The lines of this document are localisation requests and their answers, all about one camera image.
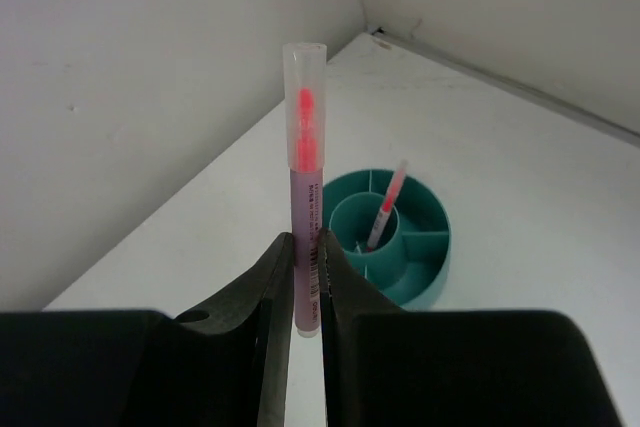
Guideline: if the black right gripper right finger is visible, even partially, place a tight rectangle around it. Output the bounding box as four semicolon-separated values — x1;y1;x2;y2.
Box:
320;229;415;426

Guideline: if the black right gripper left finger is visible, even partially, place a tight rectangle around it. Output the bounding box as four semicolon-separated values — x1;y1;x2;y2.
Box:
176;233;294;426

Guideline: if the thin pink pen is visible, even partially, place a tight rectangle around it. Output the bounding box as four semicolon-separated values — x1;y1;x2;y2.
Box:
366;159;408;252

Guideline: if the pink highlighter clear cap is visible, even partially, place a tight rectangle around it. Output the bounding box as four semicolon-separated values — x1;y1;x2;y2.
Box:
283;43;327;338

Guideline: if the teal round desk organizer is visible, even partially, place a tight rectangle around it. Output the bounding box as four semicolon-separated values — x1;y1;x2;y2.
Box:
323;169;452;311

